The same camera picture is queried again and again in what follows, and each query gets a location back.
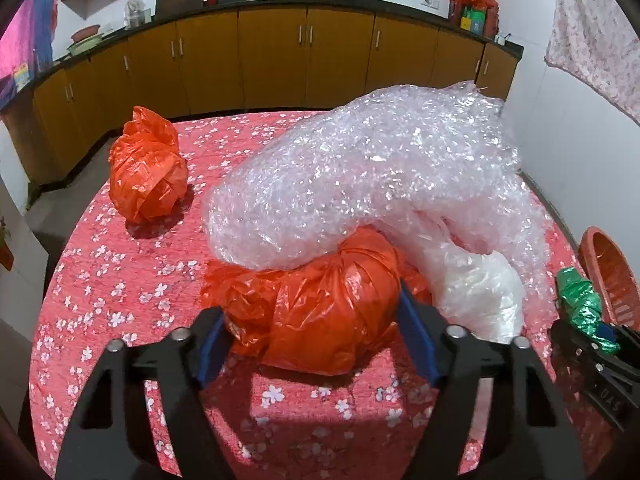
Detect clear jar on counter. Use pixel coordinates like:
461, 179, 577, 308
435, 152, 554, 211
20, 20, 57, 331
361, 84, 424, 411
124, 0, 151, 29

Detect stacked bowls on counter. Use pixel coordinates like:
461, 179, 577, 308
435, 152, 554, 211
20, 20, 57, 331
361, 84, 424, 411
67, 24, 102, 56

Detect large orange plastic bag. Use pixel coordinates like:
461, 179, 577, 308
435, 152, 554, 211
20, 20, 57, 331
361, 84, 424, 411
201, 226, 432, 376

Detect pink and blue hanging cloth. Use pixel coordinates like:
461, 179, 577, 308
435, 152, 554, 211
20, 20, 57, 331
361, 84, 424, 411
1, 0, 58, 107

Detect red floral tablecloth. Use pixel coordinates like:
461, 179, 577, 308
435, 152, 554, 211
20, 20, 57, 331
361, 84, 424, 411
28, 109, 616, 480

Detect flower pot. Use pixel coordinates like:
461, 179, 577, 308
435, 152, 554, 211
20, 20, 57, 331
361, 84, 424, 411
0, 219, 14, 271

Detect small orange plastic bag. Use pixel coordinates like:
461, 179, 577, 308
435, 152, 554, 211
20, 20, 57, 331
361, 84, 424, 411
108, 106, 189, 224

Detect orange plastic basket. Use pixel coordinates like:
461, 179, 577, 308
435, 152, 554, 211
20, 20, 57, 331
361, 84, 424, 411
578, 226, 640, 330

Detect red bag of groceries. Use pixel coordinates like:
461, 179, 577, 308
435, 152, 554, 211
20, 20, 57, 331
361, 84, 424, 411
448, 0, 499, 38

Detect clear bubble wrap sheet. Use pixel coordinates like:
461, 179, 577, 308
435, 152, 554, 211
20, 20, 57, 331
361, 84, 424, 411
203, 82, 550, 313

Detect white plastic bag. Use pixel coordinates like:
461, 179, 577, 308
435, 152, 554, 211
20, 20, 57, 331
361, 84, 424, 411
375, 212, 526, 344

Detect pink floral hanging cloth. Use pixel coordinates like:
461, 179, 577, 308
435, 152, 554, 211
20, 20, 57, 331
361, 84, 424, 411
544, 0, 640, 122

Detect green plastic bag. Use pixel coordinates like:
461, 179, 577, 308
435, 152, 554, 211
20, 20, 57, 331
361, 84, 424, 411
555, 266, 620, 356

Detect brown kitchen cabinet row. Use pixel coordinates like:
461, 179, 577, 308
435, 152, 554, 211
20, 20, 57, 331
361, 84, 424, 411
1, 0, 524, 188

